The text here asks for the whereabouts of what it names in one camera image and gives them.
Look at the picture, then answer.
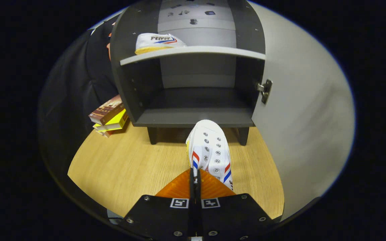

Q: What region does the light grey shoe cabinet door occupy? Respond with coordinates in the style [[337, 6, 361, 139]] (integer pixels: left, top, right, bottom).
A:
[[251, 2, 356, 221]]

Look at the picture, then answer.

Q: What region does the metal door hinge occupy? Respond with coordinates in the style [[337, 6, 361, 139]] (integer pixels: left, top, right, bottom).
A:
[[255, 79, 273, 104]]

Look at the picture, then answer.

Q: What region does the brown book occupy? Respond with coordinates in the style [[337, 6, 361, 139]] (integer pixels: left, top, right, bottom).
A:
[[88, 95, 125, 126]]

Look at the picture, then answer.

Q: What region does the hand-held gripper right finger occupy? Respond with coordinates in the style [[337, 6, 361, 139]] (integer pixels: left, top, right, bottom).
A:
[[196, 169, 275, 241]]

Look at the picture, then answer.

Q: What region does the light grey cabinet shelf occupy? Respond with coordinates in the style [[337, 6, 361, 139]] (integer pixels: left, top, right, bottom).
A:
[[120, 46, 266, 66]]

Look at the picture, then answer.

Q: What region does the black backdrop cloth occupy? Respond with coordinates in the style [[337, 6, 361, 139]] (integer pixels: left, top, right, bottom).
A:
[[38, 18, 120, 174]]

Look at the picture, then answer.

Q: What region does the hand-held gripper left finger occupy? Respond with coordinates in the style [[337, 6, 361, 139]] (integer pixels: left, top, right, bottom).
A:
[[119, 168, 197, 241]]

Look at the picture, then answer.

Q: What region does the dark grey shoe cabinet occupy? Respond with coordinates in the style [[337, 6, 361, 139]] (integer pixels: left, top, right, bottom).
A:
[[110, 0, 267, 146]]

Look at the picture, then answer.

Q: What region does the yellow book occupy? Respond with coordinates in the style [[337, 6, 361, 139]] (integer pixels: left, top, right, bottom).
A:
[[93, 109, 129, 132]]

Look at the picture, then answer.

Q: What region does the white striped shoe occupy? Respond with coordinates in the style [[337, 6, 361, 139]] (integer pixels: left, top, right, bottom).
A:
[[135, 33, 187, 55], [186, 119, 234, 191]]

